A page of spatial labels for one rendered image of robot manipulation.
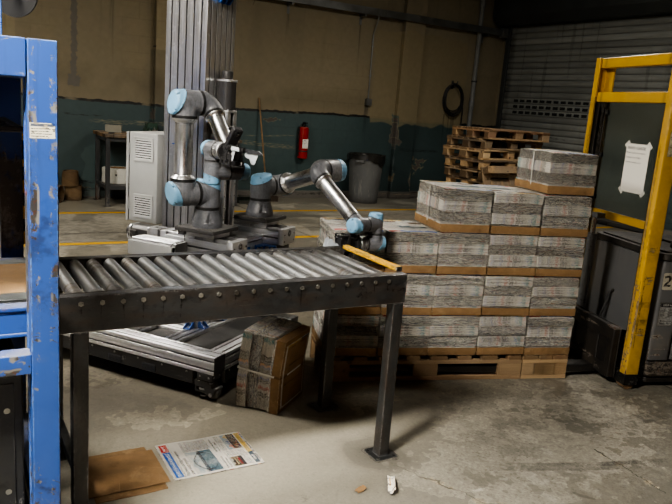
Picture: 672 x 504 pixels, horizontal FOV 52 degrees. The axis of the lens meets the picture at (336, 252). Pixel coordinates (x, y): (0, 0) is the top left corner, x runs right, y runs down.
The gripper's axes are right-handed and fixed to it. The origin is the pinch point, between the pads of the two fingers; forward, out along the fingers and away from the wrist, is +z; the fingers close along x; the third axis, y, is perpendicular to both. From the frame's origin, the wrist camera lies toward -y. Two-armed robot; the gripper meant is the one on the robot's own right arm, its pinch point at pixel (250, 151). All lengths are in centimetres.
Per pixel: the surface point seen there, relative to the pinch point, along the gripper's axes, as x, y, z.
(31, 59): 100, -13, 48
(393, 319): -49, 56, 50
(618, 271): -250, 31, 37
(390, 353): -51, 71, 50
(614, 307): -252, 53, 39
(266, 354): -34, 91, -11
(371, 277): -34, 40, 48
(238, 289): 21, 48, 39
